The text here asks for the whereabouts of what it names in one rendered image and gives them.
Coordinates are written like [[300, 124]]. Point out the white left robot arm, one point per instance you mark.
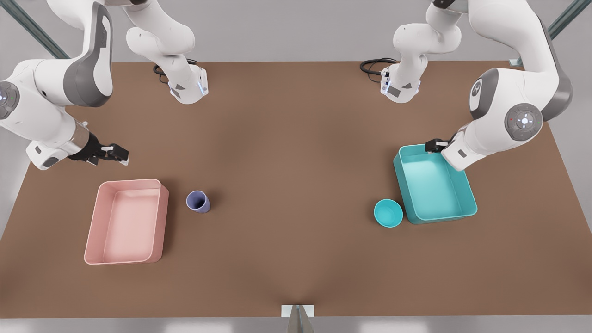
[[513, 92]]

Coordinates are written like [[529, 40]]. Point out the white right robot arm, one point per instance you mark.
[[44, 99]]

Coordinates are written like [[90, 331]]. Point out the teal rectangular box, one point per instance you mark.
[[434, 187]]

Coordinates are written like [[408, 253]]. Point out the pink rectangular box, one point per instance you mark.
[[127, 222]]

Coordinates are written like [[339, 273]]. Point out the teal bowl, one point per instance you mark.
[[388, 213]]

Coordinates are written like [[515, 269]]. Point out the purple cup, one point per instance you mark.
[[198, 202]]

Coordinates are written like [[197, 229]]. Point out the silver frame post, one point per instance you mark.
[[34, 28], [562, 16], [298, 318]]

